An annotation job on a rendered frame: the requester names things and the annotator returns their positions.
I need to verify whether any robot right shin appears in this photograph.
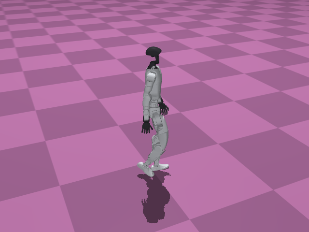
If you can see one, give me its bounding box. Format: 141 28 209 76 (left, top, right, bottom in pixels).
143 145 166 168

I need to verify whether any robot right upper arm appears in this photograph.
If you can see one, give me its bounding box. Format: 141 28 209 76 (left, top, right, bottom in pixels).
143 72 156 100

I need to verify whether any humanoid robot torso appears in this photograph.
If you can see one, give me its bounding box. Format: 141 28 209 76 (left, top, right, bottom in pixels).
145 65 162 118

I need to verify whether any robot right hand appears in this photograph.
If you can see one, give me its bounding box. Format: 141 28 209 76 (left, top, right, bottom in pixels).
142 116 153 134

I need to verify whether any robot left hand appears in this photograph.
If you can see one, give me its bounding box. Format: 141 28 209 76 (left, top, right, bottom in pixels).
158 98 169 115

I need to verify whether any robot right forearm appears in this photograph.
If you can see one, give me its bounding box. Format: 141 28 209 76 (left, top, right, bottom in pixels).
142 95 150 121

